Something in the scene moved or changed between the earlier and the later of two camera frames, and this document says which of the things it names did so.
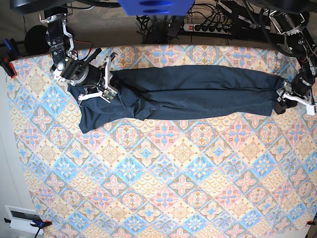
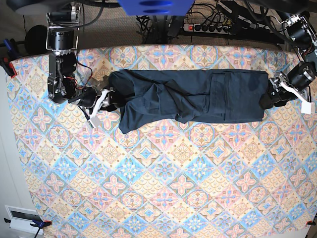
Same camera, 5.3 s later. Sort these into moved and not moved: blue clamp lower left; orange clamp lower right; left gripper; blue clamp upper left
Moved: left gripper
Not moved: orange clamp lower right; blue clamp lower left; blue clamp upper left
